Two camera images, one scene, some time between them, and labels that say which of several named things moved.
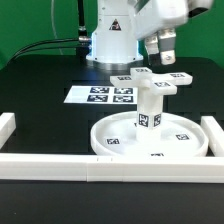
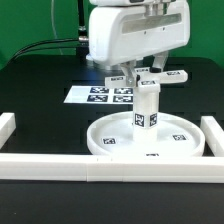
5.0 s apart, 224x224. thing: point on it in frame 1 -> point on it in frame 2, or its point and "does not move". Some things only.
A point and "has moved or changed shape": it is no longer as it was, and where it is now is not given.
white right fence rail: (215, 135) does not move
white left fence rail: (7, 127) does not move
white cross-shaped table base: (163, 83) has moved or changed shape
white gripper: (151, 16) -> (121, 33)
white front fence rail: (106, 168) does not move
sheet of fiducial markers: (123, 95) does not move
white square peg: (149, 125) has moved or changed shape
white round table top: (117, 135) does not move
